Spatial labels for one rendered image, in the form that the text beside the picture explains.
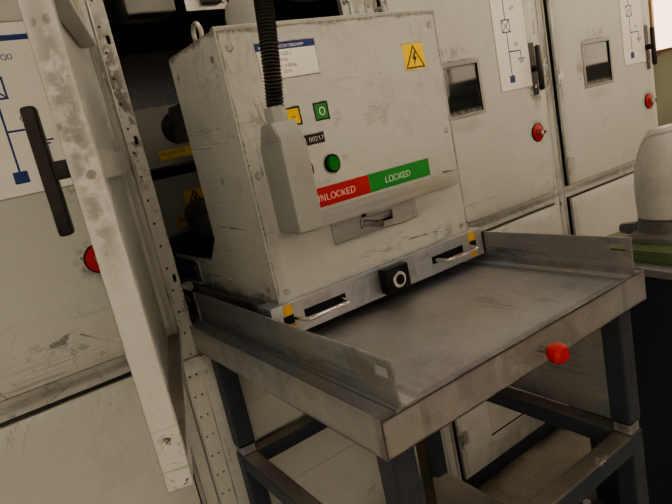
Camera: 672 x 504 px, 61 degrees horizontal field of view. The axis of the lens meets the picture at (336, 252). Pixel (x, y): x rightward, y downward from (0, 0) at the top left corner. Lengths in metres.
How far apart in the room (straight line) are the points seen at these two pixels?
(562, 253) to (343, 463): 0.81
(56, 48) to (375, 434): 0.56
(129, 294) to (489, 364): 0.49
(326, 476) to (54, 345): 0.77
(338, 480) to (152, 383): 1.02
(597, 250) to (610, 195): 1.22
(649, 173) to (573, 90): 0.72
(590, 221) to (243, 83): 1.56
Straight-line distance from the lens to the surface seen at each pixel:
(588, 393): 1.31
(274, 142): 0.89
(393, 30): 1.19
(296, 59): 1.04
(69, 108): 0.64
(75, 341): 1.24
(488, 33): 1.88
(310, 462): 1.56
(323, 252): 1.04
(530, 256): 1.24
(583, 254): 1.17
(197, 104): 1.10
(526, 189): 1.95
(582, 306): 1.01
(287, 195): 0.89
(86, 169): 0.64
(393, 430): 0.75
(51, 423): 1.27
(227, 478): 1.46
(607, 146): 2.34
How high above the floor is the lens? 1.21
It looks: 12 degrees down
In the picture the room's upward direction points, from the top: 12 degrees counter-clockwise
